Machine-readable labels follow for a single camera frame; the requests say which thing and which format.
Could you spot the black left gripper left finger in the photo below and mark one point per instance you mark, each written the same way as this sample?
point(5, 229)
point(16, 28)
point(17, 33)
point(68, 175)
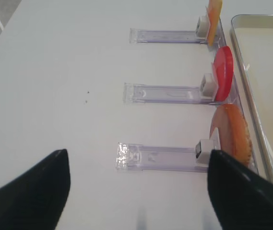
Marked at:
point(36, 199)

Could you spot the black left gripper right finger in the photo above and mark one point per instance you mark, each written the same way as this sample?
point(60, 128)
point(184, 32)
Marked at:
point(242, 200)

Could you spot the white tomato pusher block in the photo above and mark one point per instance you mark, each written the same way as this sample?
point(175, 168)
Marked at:
point(208, 86)

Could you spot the red tomato slice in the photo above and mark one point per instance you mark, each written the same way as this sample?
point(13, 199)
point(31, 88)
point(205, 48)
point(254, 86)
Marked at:
point(223, 67)

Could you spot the clear tomato pusher track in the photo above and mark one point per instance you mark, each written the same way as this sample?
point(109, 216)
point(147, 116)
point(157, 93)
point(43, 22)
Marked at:
point(141, 93)

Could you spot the white cheese pusher block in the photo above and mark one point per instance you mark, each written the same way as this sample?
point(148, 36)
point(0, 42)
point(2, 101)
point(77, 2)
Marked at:
point(202, 27)

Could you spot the clear cheese pusher track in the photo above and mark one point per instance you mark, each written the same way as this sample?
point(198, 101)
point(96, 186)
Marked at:
point(140, 36)

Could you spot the yellow cheese slice upright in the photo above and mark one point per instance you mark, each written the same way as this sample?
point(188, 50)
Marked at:
point(213, 12)

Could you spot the bun half left rack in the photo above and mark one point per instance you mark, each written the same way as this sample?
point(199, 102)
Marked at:
point(233, 132)

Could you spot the white bun pusher block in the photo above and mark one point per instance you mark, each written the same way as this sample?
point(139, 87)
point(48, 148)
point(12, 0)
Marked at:
point(204, 148)

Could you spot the clear bun pusher track left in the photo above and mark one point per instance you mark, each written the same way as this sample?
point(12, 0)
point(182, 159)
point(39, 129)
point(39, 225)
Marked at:
point(131, 157)

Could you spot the silver metal tray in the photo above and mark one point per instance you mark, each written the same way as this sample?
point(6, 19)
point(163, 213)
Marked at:
point(252, 37)

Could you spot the clear left front rail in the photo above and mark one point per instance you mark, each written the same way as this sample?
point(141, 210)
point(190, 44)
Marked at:
point(233, 97)

